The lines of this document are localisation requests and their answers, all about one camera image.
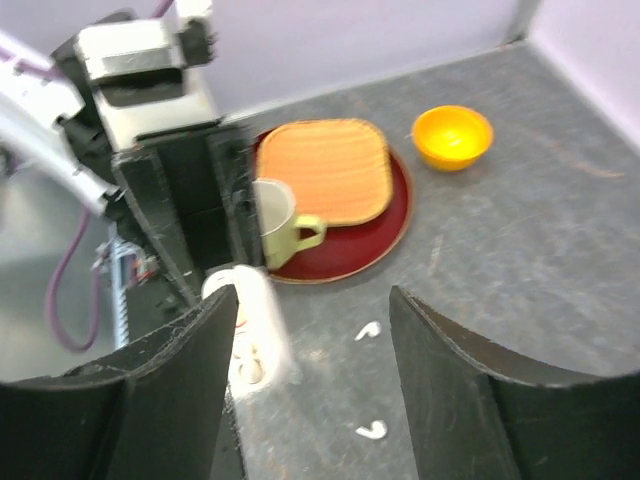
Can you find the slotted cable duct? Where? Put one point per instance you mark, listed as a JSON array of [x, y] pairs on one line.
[[119, 255]]

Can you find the white bean earbud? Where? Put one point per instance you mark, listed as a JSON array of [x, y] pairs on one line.
[[376, 431]]

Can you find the pale green mug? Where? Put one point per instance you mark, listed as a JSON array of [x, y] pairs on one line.
[[284, 232]]

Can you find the dark red round tray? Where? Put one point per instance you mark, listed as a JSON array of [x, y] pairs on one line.
[[348, 250]]

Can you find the woven bamboo tray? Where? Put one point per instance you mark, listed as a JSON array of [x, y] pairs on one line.
[[338, 169]]

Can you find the orange plastic bowl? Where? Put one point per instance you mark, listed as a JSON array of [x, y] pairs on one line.
[[451, 138]]

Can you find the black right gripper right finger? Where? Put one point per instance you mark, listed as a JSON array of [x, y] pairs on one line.
[[477, 410]]

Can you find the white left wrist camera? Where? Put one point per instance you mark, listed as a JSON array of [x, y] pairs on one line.
[[139, 61]]

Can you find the white oval charging case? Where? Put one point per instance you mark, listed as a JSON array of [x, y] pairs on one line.
[[261, 354]]

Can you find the white stemmed earbud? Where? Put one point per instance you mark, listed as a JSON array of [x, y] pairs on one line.
[[370, 330]]

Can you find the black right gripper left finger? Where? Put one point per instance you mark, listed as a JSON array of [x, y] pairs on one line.
[[150, 410]]

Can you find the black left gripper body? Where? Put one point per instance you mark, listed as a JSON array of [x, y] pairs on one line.
[[99, 126]]

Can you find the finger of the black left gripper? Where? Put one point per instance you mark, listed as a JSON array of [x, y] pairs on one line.
[[140, 175], [230, 158]]

